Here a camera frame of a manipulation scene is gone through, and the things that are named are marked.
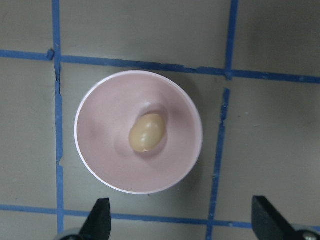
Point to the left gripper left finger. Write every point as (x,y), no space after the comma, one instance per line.
(98,223)

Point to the brown egg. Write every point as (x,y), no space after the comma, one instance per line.
(147,133)

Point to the pink bowl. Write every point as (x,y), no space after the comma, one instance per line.
(105,117)

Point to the brown paper table mat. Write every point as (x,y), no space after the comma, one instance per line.
(252,67)

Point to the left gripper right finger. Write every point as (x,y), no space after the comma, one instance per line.
(268,223)

